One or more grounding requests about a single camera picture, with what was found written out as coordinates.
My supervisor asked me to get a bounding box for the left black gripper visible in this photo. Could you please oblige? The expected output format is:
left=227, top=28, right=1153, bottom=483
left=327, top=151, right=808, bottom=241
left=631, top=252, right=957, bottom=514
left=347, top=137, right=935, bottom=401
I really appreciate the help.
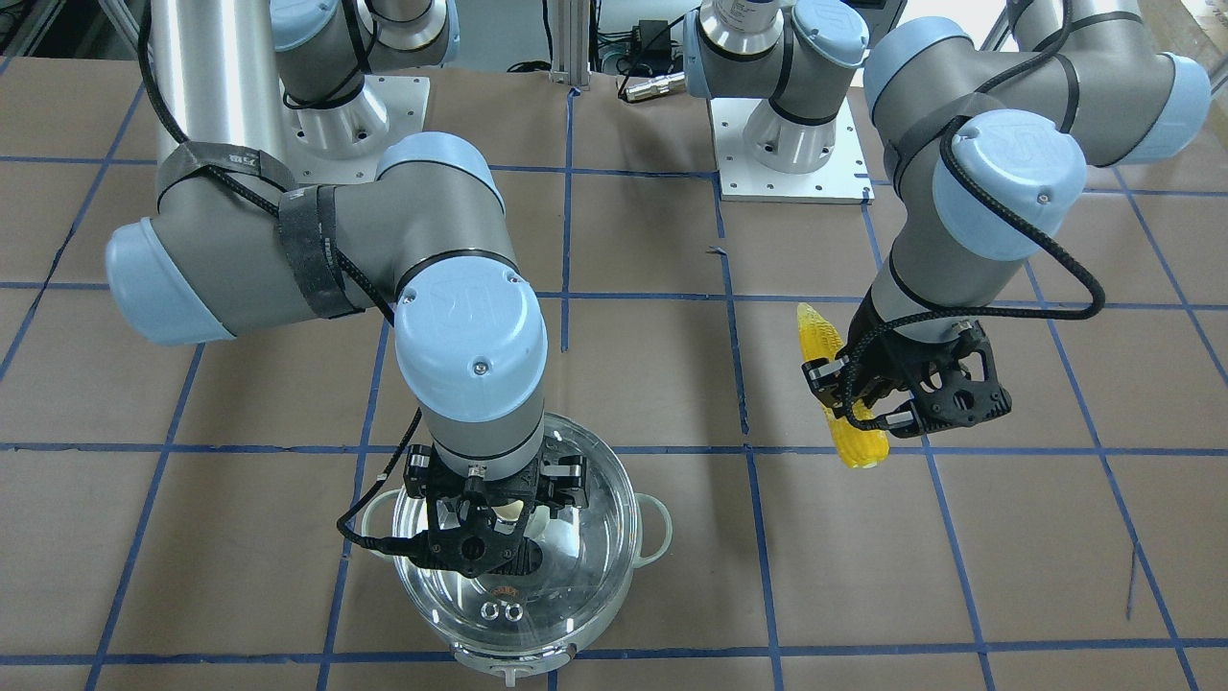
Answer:
left=804, top=297, right=1012, bottom=438

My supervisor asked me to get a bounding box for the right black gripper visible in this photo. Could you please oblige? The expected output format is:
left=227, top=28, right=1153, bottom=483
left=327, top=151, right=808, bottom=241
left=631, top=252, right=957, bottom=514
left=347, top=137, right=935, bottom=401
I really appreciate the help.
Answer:
left=379, top=441, right=587, bottom=578

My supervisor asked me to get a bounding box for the yellow corn cob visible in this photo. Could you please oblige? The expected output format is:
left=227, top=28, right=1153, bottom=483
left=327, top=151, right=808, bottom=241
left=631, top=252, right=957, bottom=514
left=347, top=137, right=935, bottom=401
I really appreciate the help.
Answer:
left=796, top=303, right=890, bottom=470

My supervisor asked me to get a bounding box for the clear glass pot lid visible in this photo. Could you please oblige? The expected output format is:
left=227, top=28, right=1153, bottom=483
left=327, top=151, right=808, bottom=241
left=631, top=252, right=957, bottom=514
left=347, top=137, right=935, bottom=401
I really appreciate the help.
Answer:
left=391, top=411, right=642, bottom=669

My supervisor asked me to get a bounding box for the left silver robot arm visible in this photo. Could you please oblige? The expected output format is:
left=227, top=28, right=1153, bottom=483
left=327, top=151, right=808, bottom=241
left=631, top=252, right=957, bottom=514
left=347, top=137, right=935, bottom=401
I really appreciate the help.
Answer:
left=684, top=1, right=1212, bottom=438

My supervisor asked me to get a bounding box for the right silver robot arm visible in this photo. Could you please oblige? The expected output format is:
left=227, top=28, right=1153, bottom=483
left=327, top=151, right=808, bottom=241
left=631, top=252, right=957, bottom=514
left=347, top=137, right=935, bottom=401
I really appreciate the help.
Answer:
left=106, top=1, right=583, bottom=578

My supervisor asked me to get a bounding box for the pale green cooking pot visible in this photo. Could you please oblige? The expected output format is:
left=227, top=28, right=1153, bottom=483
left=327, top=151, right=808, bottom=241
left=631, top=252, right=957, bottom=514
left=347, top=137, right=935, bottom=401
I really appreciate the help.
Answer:
left=361, top=412, right=673, bottom=684

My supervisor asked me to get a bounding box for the brown paper table cover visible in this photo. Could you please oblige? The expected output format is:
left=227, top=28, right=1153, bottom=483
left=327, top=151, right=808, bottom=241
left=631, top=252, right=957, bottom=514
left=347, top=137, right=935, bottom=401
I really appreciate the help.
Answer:
left=1, top=59, right=1227, bottom=690

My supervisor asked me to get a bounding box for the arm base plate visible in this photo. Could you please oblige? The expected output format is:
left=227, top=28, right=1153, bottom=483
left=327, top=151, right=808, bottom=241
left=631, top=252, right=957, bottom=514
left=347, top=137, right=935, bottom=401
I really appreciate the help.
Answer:
left=279, top=75, right=431, bottom=185
left=709, top=98, right=874, bottom=204

